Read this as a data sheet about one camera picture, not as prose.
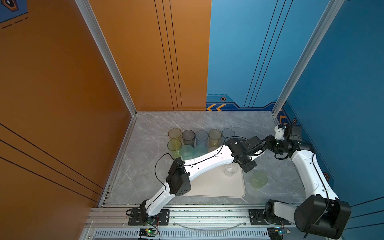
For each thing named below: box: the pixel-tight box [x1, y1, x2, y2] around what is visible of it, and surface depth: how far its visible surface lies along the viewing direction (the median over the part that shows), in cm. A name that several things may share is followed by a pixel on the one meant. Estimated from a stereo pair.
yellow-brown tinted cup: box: [168, 128, 182, 140], surface depth 93 cm
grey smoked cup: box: [181, 129, 196, 148], surface depth 92 cm
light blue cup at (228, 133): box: [222, 128, 236, 142], surface depth 93 cm
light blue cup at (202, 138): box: [195, 130, 209, 147], surface depth 92 cm
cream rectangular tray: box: [182, 164, 246, 198], surface depth 86 cm
